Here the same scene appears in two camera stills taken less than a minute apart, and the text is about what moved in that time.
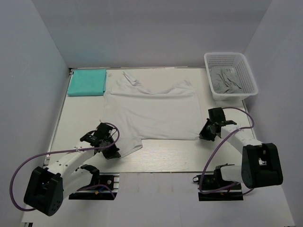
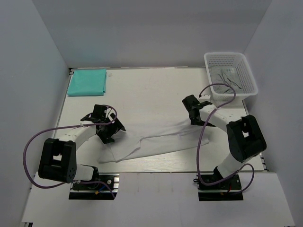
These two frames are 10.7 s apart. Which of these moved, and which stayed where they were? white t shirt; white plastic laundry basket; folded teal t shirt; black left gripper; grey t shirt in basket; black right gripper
Moved: black right gripper; white t shirt; black left gripper
Stayed: white plastic laundry basket; grey t shirt in basket; folded teal t shirt
